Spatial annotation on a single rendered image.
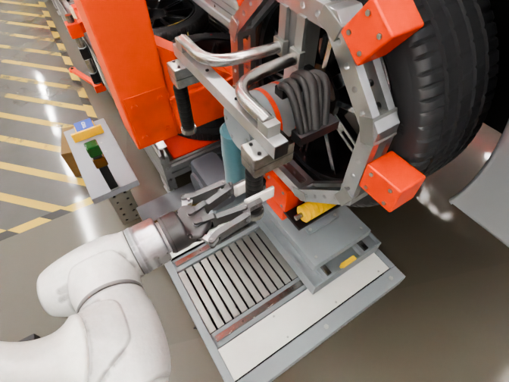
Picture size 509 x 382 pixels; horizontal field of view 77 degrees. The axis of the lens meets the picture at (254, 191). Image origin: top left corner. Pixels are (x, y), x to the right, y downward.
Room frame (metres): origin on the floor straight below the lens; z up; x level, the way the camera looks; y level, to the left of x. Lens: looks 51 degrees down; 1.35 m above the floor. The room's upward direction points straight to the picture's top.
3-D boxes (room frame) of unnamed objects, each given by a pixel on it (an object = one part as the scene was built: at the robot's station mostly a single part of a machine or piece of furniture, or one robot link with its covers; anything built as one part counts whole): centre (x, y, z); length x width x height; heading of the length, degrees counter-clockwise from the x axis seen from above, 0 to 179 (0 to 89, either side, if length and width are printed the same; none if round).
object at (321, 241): (0.78, -0.25, 0.32); 0.40 x 0.30 x 0.28; 33
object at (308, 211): (0.64, -0.25, 0.51); 0.29 x 0.06 x 0.06; 123
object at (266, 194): (0.40, -0.01, 0.83); 0.07 x 0.01 x 0.03; 123
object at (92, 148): (0.74, 0.51, 0.64); 0.04 x 0.04 x 0.04; 33
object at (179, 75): (0.72, 0.16, 0.93); 0.09 x 0.05 x 0.05; 123
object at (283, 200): (0.71, -0.14, 0.48); 0.16 x 0.12 x 0.17; 123
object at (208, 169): (0.95, 0.06, 0.26); 0.42 x 0.18 x 0.35; 123
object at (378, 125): (0.69, -0.10, 0.85); 0.54 x 0.07 x 0.54; 33
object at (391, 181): (0.43, -0.28, 0.85); 0.09 x 0.08 x 0.07; 33
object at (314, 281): (0.78, -0.25, 0.13); 0.50 x 0.36 x 0.10; 33
